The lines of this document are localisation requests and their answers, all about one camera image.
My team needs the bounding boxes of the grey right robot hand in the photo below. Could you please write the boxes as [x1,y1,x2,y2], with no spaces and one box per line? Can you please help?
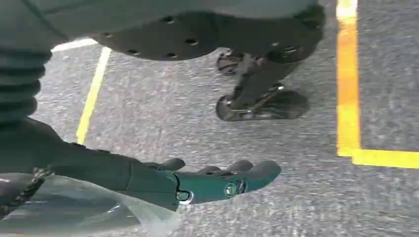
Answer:
[0,118,283,237]

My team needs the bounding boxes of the robot grey body shell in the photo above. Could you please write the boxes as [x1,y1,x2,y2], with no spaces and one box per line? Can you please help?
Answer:
[24,0,323,42]

